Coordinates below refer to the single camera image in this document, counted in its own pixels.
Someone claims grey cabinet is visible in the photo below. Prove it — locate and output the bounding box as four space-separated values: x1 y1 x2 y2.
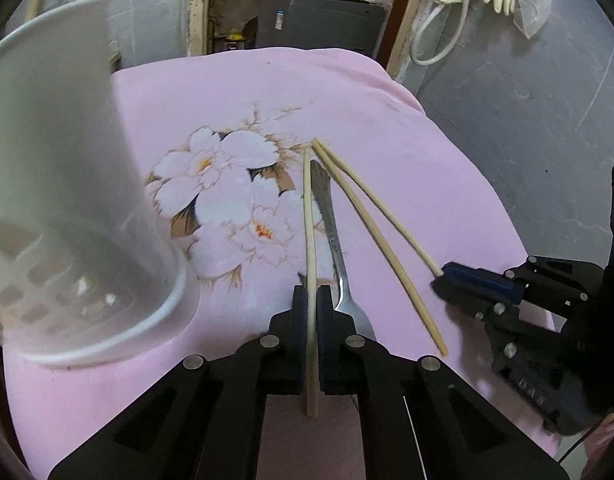
255 0 386 58

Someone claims wooden chopstick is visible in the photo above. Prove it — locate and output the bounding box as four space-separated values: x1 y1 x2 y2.
311 141 449 356
313 138 443 278
303 146 320 418

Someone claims metal fork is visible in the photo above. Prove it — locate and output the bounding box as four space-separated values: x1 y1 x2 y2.
310 159 375 339

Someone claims white plastic utensil holder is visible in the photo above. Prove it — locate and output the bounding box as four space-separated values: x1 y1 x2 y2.
0 0 199 367

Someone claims pink floral tablecloth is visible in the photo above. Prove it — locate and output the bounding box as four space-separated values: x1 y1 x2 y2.
4 48 560 479

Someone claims hanging clear plastic bag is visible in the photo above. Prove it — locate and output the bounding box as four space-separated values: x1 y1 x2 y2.
513 0 552 40

